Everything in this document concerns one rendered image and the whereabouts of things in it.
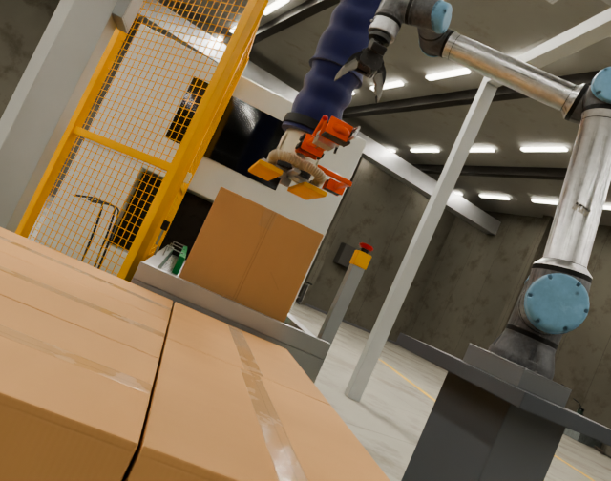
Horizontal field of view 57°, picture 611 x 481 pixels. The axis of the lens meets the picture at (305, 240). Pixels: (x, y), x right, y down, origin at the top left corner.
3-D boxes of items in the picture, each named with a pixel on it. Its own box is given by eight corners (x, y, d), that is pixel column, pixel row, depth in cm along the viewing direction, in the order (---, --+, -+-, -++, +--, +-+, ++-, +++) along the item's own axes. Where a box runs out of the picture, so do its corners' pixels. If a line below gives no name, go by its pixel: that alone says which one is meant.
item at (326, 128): (318, 135, 174) (325, 120, 174) (339, 145, 175) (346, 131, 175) (325, 130, 165) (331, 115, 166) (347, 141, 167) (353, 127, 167)
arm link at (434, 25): (454, 17, 178) (417, 8, 182) (453, -4, 167) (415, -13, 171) (442, 44, 177) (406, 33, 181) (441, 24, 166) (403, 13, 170)
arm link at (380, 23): (403, 26, 173) (376, 10, 171) (397, 40, 172) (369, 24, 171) (393, 35, 181) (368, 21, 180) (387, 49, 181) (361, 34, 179)
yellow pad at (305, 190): (286, 190, 246) (291, 180, 246) (306, 200, 248) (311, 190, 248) (303, 185, 213) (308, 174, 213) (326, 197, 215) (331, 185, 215)
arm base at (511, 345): (507, 361, 178) (519, 332, 179) (562, 386, 163) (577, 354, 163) (475, 345, 167) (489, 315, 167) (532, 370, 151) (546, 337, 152)
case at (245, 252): (179, 278, 249) (216, 197, 252) (260, 314, 256) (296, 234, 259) (171, 292, 190) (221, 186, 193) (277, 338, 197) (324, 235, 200)
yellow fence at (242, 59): (117, 312, 407) (239, 55, 421) (130, 317, 409) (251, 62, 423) (88, 345, 292) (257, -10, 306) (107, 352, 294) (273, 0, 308)
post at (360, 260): (264, 449, 253) (354, 249, 260) (278, 455, 255) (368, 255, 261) (266, 456, 247) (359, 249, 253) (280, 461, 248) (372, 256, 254)
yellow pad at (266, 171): (247, 171, 242) (252, 160, 242) (267, 181, 244) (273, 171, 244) (258, 163, 209) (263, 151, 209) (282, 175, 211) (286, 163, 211)
